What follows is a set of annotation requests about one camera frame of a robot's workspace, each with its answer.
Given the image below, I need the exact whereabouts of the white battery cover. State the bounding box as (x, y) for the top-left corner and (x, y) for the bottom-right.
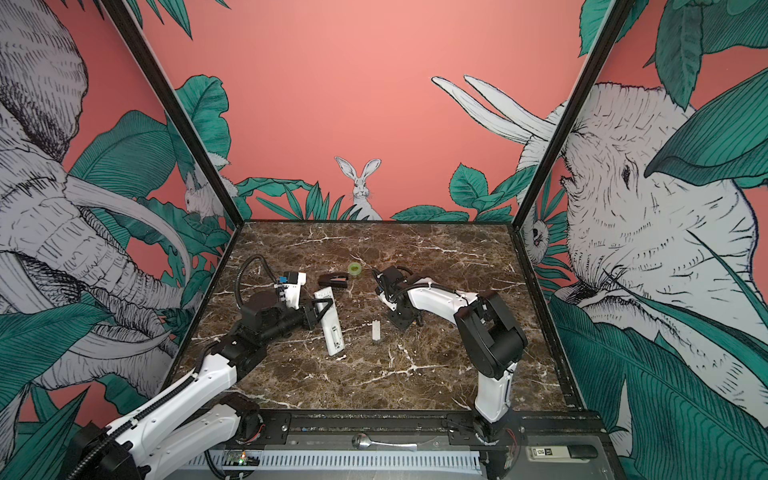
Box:
(371, 320), (381, 343)

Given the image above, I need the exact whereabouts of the white label box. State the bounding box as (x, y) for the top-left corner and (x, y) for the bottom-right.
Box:
(525, 444), (599, 463)

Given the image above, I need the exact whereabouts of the black stapler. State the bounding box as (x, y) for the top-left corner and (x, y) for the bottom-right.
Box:
(318, 272), (350, 289)

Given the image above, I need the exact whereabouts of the black enclosure corner post left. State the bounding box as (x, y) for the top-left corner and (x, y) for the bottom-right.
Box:
(101, 0), (245, 229)

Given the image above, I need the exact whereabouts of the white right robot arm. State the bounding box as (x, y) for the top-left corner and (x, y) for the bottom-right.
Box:
(372, 266), (528, 426)

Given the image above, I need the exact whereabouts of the white perforated cable tray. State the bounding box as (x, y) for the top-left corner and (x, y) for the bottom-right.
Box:
(210, 450), (485, 474)

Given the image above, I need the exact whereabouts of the black enclosure corner post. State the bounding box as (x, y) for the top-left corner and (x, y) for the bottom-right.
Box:
(101, 0), (245, 229)
(512, 0), (634, 232)

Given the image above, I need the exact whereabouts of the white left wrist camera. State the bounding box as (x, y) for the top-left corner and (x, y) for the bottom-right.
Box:
(274, 271), (307, 309)

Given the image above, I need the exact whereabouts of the white remote control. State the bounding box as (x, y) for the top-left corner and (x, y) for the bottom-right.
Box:
(313, 287), (345, 356)

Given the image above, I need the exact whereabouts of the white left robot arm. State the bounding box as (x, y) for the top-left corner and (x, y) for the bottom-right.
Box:
(58, 292), (335, 479)

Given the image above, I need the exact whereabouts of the black enclosure corner post right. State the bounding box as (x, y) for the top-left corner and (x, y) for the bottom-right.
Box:
(512, 0), (634, 232)

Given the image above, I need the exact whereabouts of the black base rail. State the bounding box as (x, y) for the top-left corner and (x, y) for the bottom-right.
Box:
(249, 409), (605, 446)

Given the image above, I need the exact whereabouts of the green tape roll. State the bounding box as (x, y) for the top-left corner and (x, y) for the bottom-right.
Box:
(348, 262), (362, 277)

